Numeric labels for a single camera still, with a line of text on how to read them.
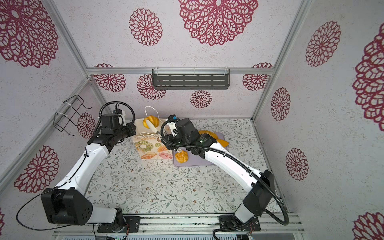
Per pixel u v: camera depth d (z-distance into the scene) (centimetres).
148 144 85
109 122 59
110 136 58
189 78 95
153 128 72
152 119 76
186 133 54
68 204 40
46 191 40
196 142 52
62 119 73
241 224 61
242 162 45
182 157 94
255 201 40
